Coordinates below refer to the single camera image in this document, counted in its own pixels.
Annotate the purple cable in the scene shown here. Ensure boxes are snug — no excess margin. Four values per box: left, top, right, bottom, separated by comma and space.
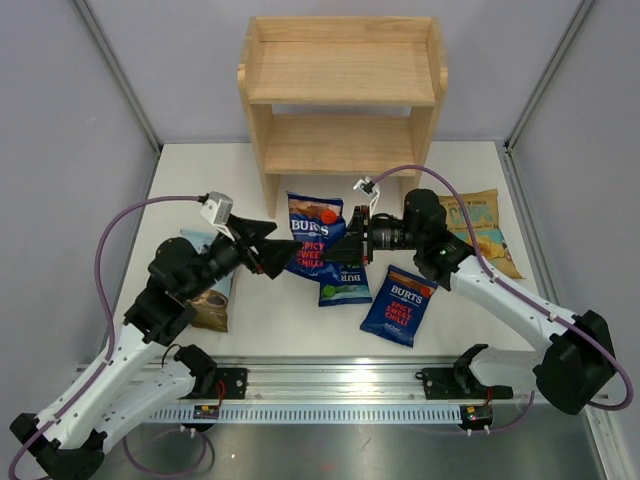
373, 165, 632, 412
12, 194, 206, 466

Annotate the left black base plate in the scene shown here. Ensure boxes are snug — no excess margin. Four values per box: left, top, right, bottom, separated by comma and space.
192, 367, 249, 401

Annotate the yellow kettle chips bag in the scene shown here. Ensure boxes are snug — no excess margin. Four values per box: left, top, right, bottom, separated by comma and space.
439, 189, 523, 279

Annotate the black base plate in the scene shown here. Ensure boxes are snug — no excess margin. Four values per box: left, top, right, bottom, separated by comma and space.
192, 367, 249, 401
414, 366, 486, 400

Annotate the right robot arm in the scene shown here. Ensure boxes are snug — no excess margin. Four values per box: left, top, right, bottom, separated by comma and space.
323, 189, 616, 415

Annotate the wooden two-tier shelf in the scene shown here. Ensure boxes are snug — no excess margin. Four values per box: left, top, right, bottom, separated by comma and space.
237, 16, 449, 215

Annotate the blue Burts chilli bag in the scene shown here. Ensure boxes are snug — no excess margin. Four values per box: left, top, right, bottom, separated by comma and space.
360, 265, 438, 348
286, 192, 346, 284

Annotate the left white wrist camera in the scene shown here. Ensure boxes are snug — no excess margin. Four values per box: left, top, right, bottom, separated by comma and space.
198, 191, 233, 238

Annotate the light blue cassava chips bag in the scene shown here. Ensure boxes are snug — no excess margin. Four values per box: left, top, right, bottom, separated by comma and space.
178, 228, 236, 334

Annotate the blue Burts sea salt bag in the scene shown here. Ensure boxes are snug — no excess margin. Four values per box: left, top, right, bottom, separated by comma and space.
318, 263, 373, 307

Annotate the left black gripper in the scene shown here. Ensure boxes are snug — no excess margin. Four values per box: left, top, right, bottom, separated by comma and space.
184, 214, 303, 301

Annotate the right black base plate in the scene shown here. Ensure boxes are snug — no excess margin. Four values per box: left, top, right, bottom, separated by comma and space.
414, 366, 486, 400

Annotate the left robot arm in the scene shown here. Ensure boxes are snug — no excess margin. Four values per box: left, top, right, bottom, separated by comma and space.
10, 215, 303, 479

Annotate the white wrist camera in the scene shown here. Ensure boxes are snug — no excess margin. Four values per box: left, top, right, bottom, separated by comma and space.
353, 176, 380, 212
198, 191, 233, 238

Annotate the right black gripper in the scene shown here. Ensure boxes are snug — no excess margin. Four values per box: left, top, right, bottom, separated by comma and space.
321, 206, 424, 267

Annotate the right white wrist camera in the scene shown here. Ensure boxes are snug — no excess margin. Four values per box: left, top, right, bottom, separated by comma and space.
353, 176, 380, 212

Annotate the aluminium mounting rail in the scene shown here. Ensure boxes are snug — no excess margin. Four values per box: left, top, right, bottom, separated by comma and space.
74, 355, 612, 426

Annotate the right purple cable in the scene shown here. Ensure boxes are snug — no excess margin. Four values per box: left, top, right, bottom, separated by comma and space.
373, 165, 632, 412

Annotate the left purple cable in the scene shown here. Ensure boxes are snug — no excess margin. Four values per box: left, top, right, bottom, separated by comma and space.
12, 194, 206, 466

